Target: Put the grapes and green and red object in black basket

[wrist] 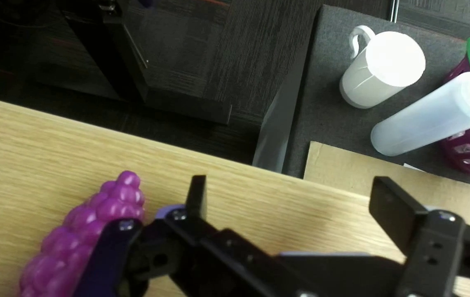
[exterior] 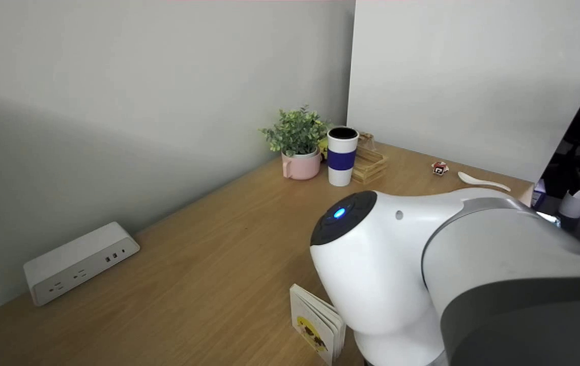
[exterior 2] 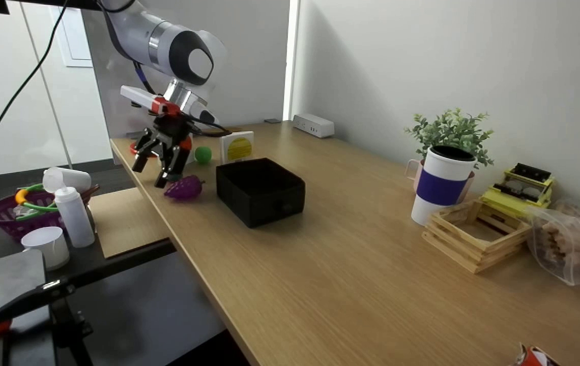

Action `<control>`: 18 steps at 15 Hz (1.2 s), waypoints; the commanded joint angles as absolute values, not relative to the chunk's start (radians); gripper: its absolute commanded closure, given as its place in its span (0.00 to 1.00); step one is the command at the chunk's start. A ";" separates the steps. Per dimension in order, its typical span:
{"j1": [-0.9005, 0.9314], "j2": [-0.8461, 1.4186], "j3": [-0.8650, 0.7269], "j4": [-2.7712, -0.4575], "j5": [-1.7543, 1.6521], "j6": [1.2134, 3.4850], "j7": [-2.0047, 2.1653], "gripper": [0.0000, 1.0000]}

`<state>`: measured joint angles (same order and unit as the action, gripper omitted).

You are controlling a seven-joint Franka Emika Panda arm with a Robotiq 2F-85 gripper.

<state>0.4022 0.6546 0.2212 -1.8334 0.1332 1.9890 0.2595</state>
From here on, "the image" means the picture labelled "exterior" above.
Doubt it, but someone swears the green plant in pink pot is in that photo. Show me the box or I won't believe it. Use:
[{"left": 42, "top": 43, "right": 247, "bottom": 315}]
[{"left": 259, "top": 106, "right": 331, "bottom": 184}]

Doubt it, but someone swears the white cup with blue band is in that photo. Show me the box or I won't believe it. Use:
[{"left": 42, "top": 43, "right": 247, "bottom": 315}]
[{"left": 325, "top": 126, "right": 360, "bottom": 189}]

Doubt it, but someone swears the small wooden crate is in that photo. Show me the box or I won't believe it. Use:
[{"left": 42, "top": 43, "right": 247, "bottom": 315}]
[{"left": 351, "top": 130, "right": 389, "bottom": 187}]

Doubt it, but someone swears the small white board book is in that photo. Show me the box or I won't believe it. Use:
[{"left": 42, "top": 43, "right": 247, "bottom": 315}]
[{"left": 286, "top": 284, "right": 347, "bottom": 366}]

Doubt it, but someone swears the small red white wrapper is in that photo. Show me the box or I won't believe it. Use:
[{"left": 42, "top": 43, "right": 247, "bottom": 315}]
[{"left": 429, "top": 160, "right": 451, "bottom": 180}]

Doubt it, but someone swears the white spoon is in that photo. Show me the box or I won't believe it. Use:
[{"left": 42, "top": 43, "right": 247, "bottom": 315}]
[{"left": 455, "top": 170, "right": 512, "bottom": 196}]

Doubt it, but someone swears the white power strip box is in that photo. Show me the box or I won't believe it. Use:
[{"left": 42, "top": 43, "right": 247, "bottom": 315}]
[{"left": 23, "top": 222, "right": 142, "bottom": 309}]

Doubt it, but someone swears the white mug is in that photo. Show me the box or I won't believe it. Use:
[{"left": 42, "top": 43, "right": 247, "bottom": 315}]
[{"left": 557, "top": 187, "right": 580, "bottom": 221}]

